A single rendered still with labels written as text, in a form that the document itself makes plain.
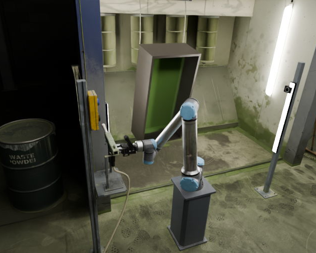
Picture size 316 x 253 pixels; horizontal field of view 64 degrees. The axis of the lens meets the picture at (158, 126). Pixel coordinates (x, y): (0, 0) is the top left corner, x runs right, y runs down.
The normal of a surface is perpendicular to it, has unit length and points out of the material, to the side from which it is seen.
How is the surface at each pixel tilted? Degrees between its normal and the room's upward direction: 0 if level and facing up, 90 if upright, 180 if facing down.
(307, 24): 90
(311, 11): 90
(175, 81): 102
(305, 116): 90
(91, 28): 90
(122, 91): 57
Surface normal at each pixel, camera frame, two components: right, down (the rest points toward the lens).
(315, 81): -0.93, 0.13
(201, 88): 0.33, -0.15
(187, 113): -0.32, 0.28
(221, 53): 0.37, 0.42
